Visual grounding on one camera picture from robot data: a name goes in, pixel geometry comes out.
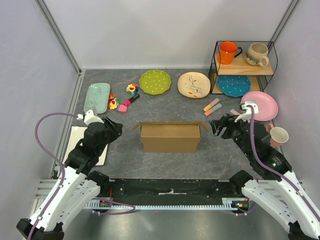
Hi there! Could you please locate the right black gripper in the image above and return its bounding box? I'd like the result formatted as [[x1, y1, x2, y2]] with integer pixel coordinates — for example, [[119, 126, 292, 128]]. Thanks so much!
[[208, 112, 254, 158]]

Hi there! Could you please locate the brown cardboard box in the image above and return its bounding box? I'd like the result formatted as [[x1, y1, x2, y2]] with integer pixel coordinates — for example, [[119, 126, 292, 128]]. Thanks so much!
[[132, 121, 209, 153]]

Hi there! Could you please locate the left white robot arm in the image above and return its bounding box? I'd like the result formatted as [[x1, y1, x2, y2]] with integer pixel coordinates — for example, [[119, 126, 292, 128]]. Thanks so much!
[[16, 112, 123, 240]]

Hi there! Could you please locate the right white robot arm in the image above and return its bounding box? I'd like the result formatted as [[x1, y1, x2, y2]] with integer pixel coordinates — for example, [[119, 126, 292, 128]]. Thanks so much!
[[209, 114, 320, 240]]

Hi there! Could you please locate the purple highlighter pen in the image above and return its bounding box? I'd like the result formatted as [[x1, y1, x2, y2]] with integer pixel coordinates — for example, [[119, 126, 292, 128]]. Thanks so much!
[[230, 108, 240, 116]]

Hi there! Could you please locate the pink eraser block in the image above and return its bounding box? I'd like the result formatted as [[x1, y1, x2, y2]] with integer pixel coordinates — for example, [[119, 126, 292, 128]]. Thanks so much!
[[117, 104, 128, 114]]

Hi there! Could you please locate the pink black highlighter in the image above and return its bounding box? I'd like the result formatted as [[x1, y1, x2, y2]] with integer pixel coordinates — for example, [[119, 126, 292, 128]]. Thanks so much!
[[124, 93, 140, 106]]

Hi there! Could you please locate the white square plate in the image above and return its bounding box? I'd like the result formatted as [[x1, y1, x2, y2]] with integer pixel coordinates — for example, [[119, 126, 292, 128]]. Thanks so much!
[[62, 125, 109, 167]]

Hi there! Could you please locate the light teal rectangular tray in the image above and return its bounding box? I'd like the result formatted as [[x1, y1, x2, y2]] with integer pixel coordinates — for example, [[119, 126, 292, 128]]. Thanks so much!
[[83, 82, 111, 114]]

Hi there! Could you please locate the blue polka dot plate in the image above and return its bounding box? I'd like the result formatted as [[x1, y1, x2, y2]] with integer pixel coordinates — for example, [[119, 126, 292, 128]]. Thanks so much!
[[217, 75, 251, 98]]

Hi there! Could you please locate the rainbow smiling flower toy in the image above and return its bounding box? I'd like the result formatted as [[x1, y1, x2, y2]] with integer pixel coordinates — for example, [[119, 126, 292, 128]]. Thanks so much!
[[126, 83, 139, 95]]

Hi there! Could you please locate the cream bird pattern plate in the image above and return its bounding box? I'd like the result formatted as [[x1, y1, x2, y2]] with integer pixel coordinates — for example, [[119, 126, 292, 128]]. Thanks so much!
[[177, 72, 211, 99]]

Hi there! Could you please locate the pink round plate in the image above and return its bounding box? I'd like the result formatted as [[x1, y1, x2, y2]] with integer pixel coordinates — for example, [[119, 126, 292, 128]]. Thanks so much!
[[241, 91, 279, 122]]

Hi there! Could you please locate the pink mug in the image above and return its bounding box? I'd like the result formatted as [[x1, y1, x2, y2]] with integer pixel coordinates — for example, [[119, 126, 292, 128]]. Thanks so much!
[[265, 123, 289, 148]]

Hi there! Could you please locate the green polka dot plate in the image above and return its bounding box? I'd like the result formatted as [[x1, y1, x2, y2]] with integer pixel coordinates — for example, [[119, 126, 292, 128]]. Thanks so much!
[[139, 69, 172, 96]]

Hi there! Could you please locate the orange mug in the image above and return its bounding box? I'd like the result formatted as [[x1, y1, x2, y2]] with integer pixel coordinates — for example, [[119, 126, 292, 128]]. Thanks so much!
[[217, 41, 243, 65]]

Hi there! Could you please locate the beige ceramic mug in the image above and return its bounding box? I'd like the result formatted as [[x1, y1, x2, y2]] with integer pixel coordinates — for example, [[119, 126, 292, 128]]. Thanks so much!
[[245, 42, 270, 67]]

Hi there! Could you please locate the small flower keychain toy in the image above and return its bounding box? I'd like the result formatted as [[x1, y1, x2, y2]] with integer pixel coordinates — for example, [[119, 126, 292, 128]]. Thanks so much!
[[108, 94, 120, 110]]

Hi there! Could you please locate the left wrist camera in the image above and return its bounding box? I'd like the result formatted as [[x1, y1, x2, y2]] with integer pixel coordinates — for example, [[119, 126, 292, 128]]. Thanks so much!
[[76, 108, 104, 126]]

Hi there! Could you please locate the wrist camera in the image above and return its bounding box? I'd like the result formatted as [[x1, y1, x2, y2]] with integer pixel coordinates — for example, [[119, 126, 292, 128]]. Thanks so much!
[[76, 108, 104, 126], [234, 101, 259, 123]]

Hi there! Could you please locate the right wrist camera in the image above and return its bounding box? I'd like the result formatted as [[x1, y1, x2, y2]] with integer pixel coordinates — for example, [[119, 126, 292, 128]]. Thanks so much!
[[234, 101, 259, 123]]

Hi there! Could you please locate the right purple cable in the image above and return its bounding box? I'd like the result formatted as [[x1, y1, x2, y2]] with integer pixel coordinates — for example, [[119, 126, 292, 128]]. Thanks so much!
[[234, 104, 320, 223]]

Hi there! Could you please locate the purple cable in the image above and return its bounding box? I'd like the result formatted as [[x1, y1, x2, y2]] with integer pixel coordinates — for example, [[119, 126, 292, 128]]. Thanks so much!
[[26, 112, 137, 240], [234, 104, 320, 223]]

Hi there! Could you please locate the black wire wooden shelf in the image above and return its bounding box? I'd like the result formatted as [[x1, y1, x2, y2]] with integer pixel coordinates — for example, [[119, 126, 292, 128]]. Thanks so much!
[[208, 40, 278, 94]]

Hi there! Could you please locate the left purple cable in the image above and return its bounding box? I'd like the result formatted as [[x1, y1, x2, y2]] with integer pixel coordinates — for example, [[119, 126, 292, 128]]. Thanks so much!
[[26, 112, 137, 240]]

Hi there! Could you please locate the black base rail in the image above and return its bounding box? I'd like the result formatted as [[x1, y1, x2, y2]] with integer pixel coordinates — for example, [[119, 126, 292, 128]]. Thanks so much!
[[88, 170, 253, 208]]

